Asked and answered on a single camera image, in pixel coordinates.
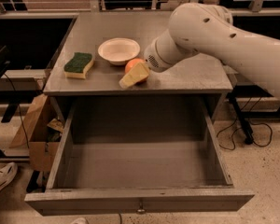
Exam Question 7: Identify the orange fruit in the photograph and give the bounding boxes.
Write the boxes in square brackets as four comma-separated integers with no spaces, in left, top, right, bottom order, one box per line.
[125,58,149,83]

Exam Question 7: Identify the grey cabinet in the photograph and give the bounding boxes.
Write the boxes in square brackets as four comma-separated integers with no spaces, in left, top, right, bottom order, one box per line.
[44,12,231,130]

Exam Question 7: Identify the white ceramic bowl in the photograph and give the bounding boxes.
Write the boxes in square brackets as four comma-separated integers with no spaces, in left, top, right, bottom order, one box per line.
[98,38,140,65]

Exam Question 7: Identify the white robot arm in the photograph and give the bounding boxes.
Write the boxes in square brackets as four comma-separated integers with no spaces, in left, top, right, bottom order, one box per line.
[119,3,280,101]

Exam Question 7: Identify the black cable left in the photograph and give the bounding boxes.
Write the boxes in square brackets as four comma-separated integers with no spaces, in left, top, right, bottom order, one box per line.
[3,72,31,149]

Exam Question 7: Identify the black table leg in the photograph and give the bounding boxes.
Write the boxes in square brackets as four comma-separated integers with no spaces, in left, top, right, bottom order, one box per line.
[229,93,254,145]

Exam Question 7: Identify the brown cardboard box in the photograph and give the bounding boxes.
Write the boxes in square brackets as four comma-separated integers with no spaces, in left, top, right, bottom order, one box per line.
[9,94,59,172]

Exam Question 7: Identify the green and yellow sponge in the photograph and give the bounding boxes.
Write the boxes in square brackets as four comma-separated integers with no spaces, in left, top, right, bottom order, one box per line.
[63,52,94,79]

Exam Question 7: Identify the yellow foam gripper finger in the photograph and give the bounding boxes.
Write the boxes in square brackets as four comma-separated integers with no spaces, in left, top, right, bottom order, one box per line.
[119,63,143,89]

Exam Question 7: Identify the open grey top drawer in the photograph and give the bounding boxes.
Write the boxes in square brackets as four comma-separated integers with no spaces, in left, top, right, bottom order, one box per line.
[25,96,254,216]

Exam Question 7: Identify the black floor cable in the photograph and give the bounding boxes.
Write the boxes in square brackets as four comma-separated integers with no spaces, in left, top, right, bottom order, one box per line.
[216,95,273,151]

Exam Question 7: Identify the white sneaker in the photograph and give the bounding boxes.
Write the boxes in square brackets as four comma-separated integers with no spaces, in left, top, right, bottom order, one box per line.
[0,162,18,191]

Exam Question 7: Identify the metal drawer knob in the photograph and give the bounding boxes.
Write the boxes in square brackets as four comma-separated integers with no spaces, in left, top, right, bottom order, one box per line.
[136,202,146,215]

